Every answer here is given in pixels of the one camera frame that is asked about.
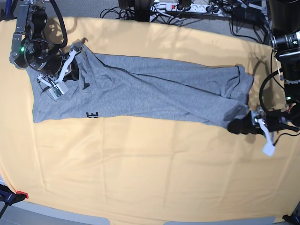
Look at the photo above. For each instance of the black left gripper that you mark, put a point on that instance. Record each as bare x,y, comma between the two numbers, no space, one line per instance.
245,126

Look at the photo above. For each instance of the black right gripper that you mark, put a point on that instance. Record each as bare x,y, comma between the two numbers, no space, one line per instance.
52,67

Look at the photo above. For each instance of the grey t-shirt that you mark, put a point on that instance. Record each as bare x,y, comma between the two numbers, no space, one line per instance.
112,85

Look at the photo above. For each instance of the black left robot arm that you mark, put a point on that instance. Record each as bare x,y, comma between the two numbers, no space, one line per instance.
285,37

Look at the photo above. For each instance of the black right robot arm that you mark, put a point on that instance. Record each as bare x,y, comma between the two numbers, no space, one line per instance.
31,49

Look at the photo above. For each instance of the yellow table cloth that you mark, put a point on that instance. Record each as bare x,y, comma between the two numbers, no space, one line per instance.
138,171

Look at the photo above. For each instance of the black clamp bottom right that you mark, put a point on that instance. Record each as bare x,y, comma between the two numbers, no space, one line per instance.
294,218

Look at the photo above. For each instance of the white power strip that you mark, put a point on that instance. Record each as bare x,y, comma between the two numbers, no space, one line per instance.
194,10

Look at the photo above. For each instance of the black power adapter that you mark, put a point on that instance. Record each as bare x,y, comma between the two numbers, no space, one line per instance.
247,15

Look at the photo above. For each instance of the clamp with red tip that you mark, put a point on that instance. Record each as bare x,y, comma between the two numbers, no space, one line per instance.
9,197

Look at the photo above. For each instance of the black centre post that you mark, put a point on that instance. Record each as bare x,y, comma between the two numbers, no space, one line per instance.
142,10

